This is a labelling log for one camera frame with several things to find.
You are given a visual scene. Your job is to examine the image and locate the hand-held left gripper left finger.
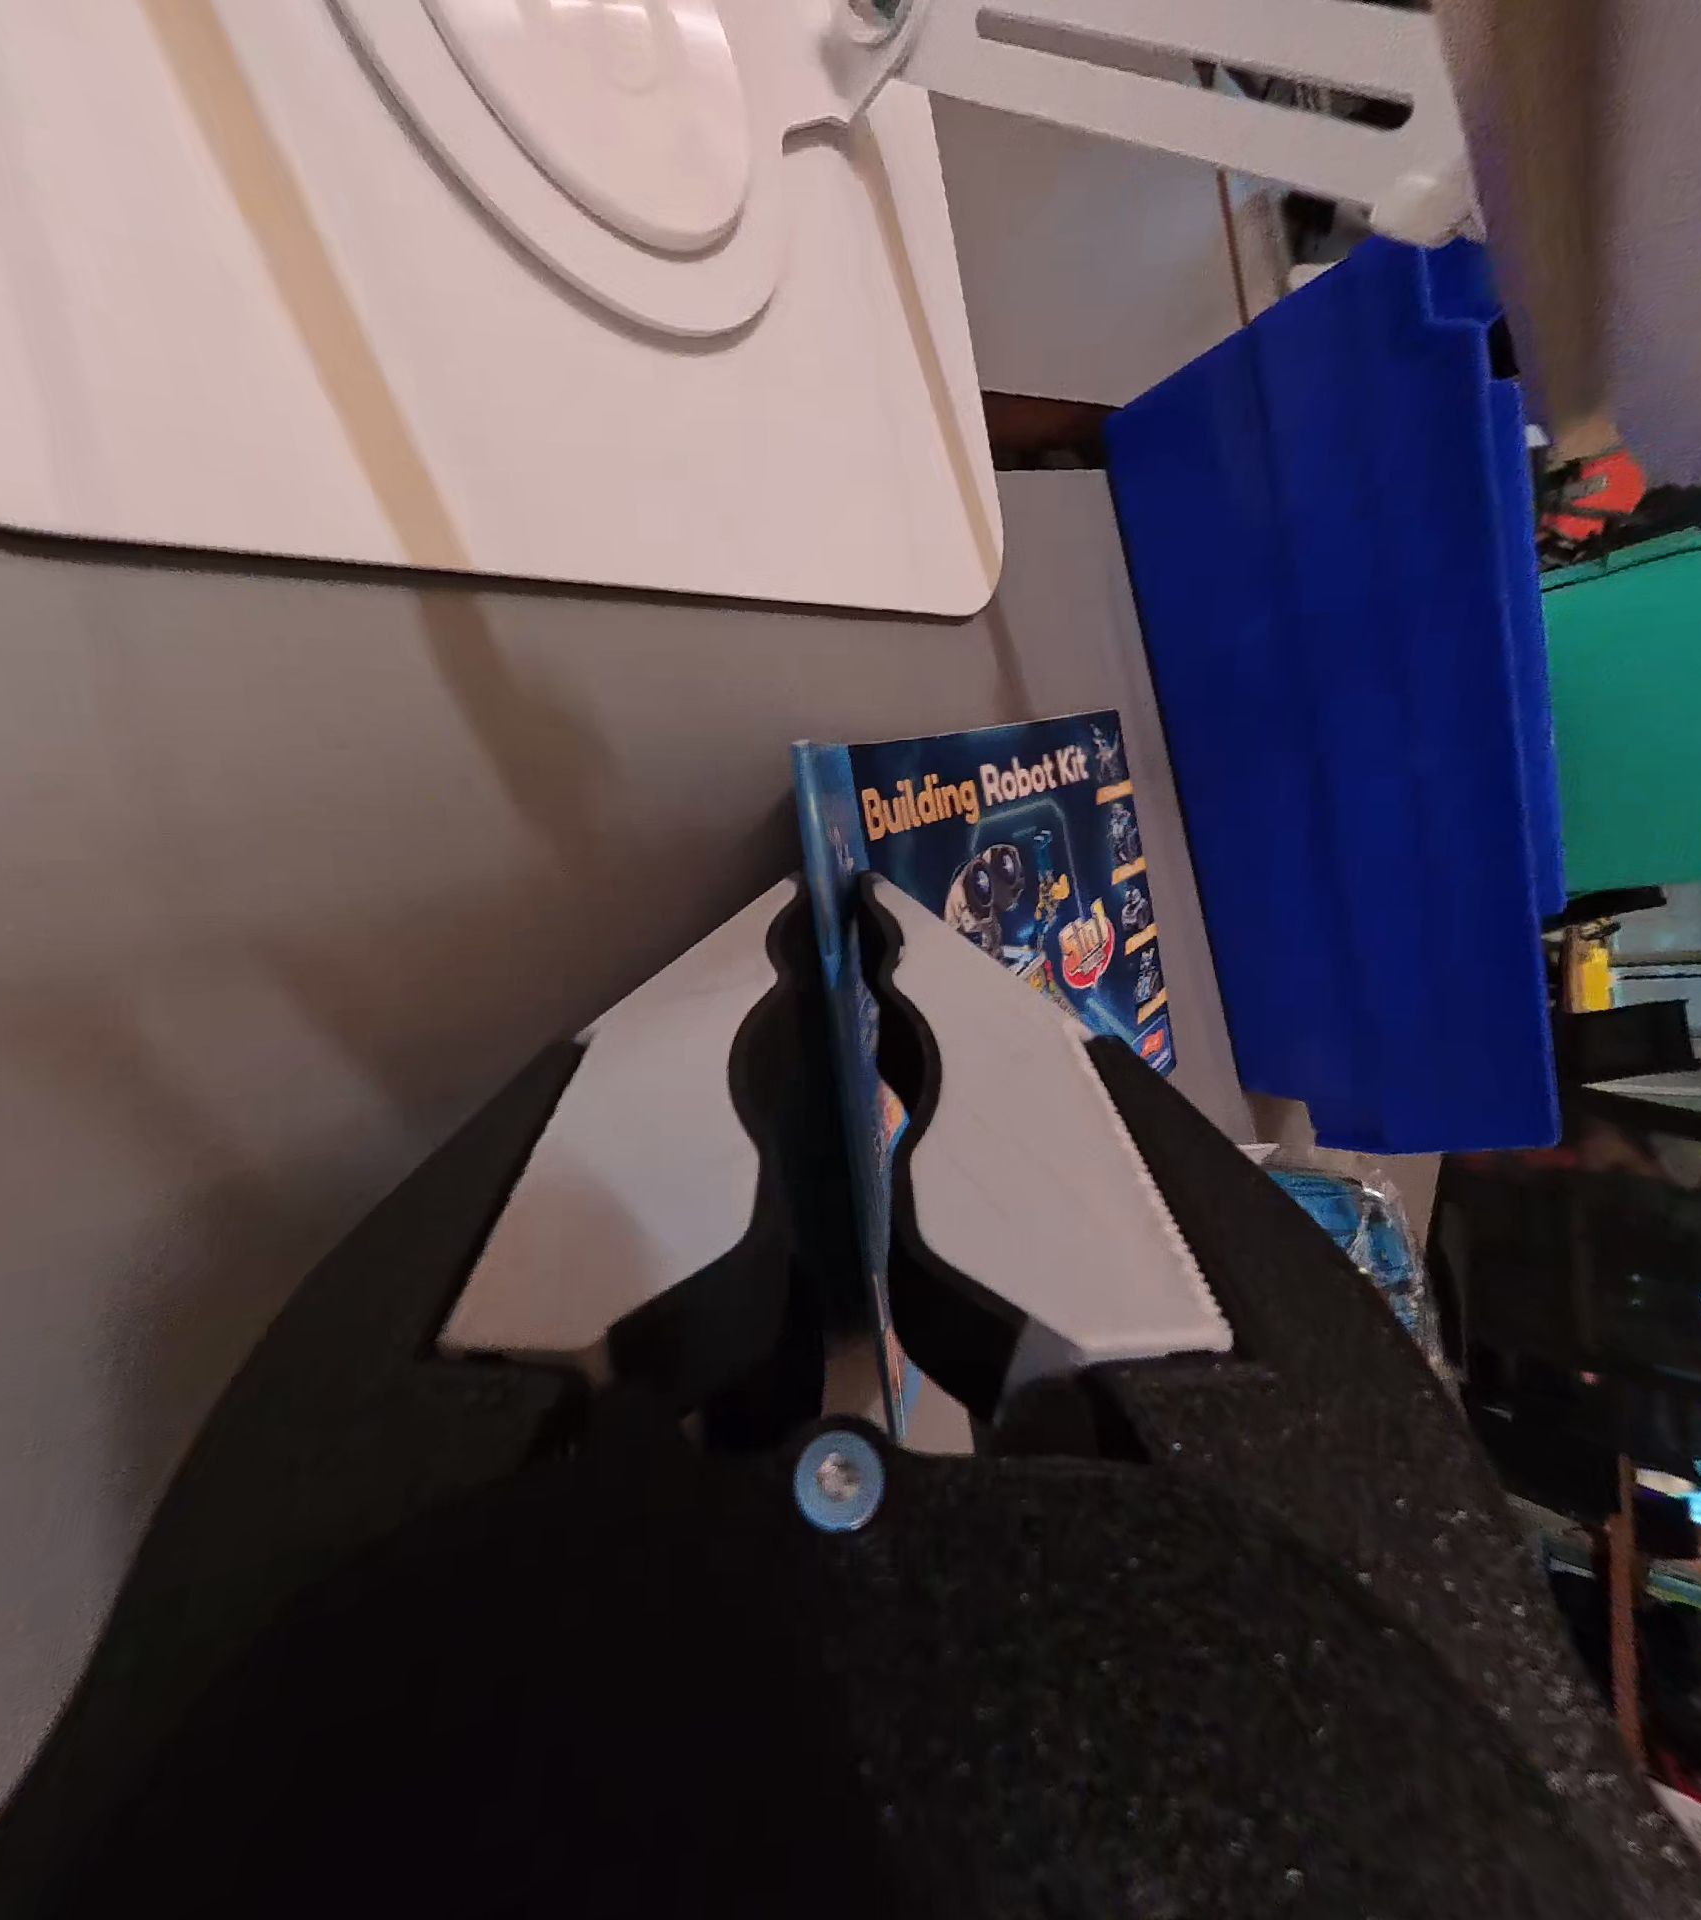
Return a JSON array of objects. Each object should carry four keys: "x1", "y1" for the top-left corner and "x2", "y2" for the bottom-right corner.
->
[{"x1": 437, "y1": 877, "x2": 829, "y2": 1429}]

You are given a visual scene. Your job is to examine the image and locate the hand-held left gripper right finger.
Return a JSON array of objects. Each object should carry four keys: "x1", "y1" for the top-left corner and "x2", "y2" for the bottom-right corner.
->
[{"x1": 855, "y1": 874, "x2": 1232, "y2": 1425}]

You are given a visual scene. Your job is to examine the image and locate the small blue leaflet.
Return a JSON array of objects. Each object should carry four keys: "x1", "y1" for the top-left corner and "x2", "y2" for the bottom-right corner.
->
[{"x1": 790, "y1": 709, "x2": 1184, "y2": 1450}]

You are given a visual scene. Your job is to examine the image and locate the white desk stand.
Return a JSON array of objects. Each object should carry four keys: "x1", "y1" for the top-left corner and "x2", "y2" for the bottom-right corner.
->
[{"x1": 0, "y1": 0, "x2": 1701, "y2": 621}]

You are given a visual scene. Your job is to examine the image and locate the small clear bag blue pieces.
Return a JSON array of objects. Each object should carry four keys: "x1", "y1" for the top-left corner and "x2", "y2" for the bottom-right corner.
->
[{"x1": 1263, "y1": 1155, "x2": 1445, "y2": 1361}]

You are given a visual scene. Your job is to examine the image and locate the blue plastic bin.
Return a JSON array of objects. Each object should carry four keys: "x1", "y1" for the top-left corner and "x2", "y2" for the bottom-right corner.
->
[{"x1": 1104, "y1": 236, "x2": 1570, "y2": 1159}]

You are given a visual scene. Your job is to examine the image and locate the teal folder stand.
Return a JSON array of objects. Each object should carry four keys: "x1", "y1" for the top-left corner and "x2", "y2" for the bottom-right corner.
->
[{"x1": 1537, "y1": 493, "x2": 1701, "y2": 898}]

